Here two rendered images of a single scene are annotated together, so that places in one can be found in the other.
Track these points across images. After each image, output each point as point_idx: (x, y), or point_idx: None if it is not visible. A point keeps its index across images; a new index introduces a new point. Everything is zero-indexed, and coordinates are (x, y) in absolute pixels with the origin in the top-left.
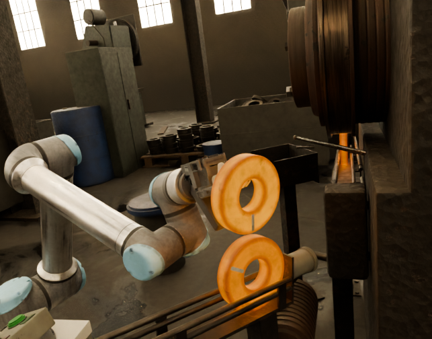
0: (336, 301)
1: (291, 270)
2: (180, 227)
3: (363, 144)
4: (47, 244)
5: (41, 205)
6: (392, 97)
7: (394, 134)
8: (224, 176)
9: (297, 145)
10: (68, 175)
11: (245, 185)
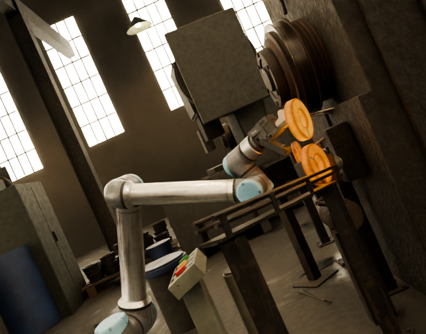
0: None
1: (334, 160)
2: (257, 174)
3: (325, 116)
4: (130, 271)
5: (122, 234)
6: (336, 69)
7: (346, 86)
8: (289, 107)
9: None
10: None
11: None
